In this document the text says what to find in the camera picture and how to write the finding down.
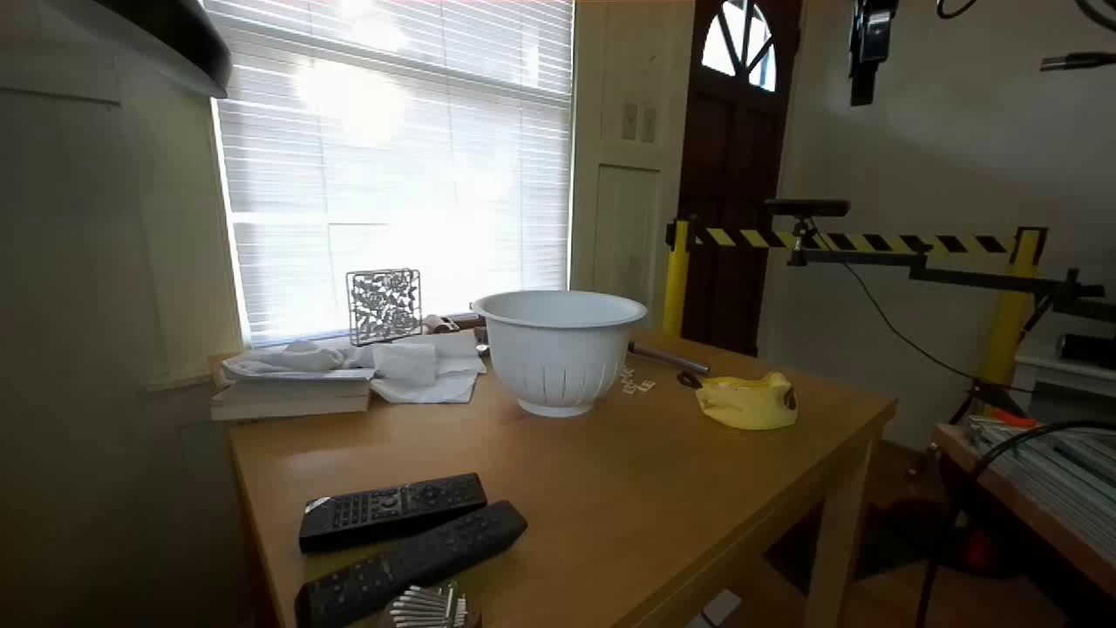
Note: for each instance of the grey spatula with metal handle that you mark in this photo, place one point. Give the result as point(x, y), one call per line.
point(689, 375)

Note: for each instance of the white plastic bowl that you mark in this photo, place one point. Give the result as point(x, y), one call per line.
point(559, 349)

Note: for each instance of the scattered letter tiles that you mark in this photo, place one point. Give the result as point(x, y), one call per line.
point(635, 383)

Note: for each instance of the white crumpled paper towel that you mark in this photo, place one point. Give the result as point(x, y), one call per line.
point(427, 372)

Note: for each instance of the yellow black striped barrier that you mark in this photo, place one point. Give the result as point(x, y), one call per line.
point(1024, 290)

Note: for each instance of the patterned white cube box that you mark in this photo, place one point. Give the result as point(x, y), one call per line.
point(384, 305)

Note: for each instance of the yellow cloth pouch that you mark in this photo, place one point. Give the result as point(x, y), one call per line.
point(747, 401)

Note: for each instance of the white window blinds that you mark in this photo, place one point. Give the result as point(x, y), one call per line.
point(391, 135)

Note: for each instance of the upper black remote control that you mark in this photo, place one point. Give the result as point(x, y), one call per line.
point(382, 514)

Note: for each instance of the black remote control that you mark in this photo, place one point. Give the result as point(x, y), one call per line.
point(382, 514)
point(422, 560)

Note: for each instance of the dark wooden door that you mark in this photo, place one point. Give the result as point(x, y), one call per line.
point(738, 103)

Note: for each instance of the silver foil cup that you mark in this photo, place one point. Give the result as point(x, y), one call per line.
point(429, 608)

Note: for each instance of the lower black remote control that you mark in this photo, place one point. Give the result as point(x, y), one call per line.
point(422, 560)

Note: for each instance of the wooden side shelf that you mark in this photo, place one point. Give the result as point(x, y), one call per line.
point(1051, 479)

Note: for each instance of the black camera on stand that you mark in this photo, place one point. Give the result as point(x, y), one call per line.
point(807, 208)

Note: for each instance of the black mounted camera device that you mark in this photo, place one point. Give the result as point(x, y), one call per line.
point(869, 46)

